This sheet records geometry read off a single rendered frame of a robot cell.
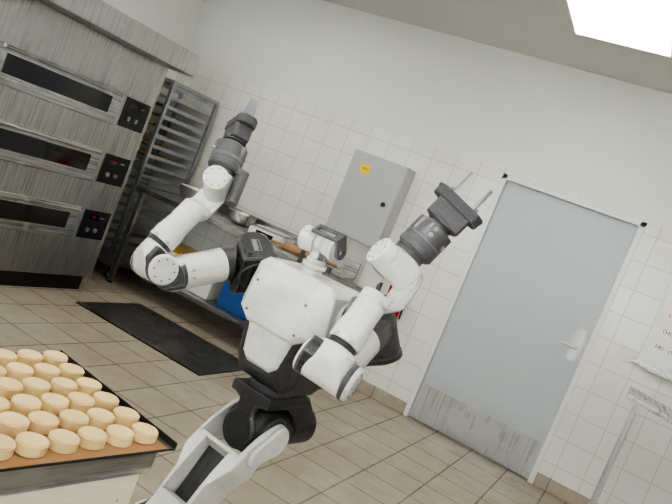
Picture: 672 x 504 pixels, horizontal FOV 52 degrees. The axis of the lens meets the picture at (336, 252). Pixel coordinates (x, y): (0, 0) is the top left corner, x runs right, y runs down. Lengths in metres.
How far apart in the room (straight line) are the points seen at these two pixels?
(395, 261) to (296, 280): 0.34
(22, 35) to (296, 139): 2.57
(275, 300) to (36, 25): 3.37
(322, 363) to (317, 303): 0.29
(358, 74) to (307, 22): 0.75
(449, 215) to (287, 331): 0.49
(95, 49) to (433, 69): 2.66
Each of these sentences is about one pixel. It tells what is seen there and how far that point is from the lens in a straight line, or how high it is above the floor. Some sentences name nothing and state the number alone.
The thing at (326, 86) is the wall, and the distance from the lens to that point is 6.30.
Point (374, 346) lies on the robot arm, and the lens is 1.55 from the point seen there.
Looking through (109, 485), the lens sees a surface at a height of 0.82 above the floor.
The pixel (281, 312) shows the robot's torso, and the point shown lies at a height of 1.13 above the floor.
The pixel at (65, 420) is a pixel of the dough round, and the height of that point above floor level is 0.92.
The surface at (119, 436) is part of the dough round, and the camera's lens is 1.29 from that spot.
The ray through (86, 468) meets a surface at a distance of 1.30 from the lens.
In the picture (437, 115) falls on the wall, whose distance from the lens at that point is 5.84.
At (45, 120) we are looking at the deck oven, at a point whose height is 1.18.
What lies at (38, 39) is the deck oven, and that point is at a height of 1.64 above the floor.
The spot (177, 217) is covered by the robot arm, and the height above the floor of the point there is 1.24.
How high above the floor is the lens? 1.45
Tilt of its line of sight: 5 degrees down
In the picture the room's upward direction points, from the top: 22 degrees clockwise
